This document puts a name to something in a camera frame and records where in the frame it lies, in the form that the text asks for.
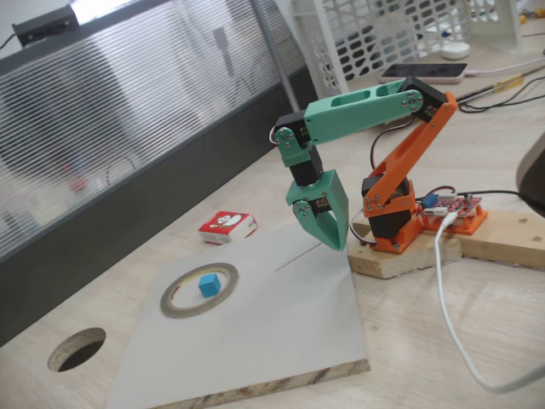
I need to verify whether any red circuit board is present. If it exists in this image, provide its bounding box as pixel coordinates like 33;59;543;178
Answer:
421;193;485;218

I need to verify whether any white earbuds case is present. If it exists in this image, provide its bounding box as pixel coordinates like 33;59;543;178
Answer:
440;41;471;60

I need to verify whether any ribbed glass desk partition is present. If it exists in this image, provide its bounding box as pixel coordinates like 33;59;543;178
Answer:
0;0;324;349

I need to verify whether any brown cardboard sheet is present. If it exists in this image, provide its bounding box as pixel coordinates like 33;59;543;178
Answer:
336;46;545;126

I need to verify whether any black cable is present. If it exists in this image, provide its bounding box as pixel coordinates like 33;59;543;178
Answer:
458;66;545;114
457;189;523;201

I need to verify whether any grey chipboard panel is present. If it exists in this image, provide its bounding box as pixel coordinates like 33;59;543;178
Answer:
104;210;370;409

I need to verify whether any yellow handled screwdriver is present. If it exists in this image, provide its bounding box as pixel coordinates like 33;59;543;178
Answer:
450;74;527;107

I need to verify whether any grey rounded object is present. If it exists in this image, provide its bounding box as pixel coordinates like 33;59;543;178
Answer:
515;131;545;218

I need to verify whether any grey tape ring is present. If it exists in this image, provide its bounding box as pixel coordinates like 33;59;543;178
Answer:
159;262;240;319

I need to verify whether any black depth camera sensor bar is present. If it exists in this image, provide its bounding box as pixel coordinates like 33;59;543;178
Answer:
11;4;78;47

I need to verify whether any white plastic lattice basket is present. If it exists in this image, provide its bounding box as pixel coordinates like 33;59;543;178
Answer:
291;0;524;130

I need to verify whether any blue cube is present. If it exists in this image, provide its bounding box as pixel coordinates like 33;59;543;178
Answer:
198;274;221;298

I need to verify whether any white USB cable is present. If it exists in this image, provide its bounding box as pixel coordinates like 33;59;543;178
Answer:
433;212;545;394

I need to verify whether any wooden base block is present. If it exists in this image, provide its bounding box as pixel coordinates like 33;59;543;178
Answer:
347;221;463;280

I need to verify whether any red snowman print box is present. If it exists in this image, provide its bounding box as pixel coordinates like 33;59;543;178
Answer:
198;211;259;246

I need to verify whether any pale phone charging cable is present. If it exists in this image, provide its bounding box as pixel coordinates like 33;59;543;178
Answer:
466;57;545;78

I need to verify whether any wooden plank with knots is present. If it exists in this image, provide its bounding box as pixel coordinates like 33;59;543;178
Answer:
459;208;545;271

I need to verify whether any smartphone with pink case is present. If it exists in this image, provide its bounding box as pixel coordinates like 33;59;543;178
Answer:
380;62;468;85

